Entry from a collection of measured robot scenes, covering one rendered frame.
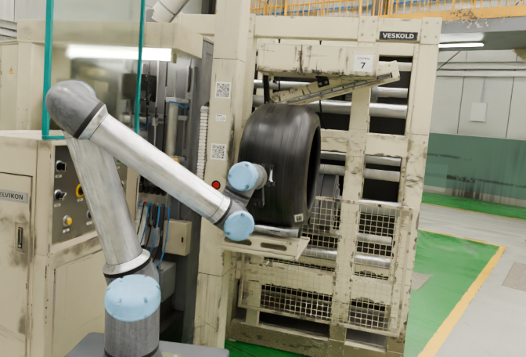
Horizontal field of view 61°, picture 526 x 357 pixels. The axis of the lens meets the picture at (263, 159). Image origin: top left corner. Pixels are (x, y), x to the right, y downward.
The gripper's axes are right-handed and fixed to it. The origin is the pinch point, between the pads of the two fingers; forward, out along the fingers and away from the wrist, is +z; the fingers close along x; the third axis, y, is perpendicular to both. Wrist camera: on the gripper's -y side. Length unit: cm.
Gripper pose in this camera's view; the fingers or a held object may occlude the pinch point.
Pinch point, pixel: (267, 182)
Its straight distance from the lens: 174.8
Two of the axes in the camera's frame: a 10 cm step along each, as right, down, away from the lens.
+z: 2.4, 0.6, 9.7
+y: 1.1, -9.9, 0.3
